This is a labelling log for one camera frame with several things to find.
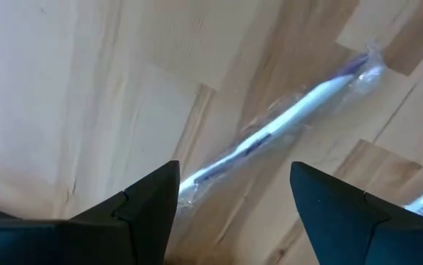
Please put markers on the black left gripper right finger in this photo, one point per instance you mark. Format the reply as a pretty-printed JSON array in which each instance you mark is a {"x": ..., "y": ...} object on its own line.
[{"x": 332, "y": 213}]

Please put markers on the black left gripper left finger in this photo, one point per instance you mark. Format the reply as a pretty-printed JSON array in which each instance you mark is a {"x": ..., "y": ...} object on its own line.
[{"x": 152, "y": 206}]

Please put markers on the purple toothbrush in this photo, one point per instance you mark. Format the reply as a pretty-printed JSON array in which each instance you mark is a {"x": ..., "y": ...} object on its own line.
[{"x": 288, "y": 114}]

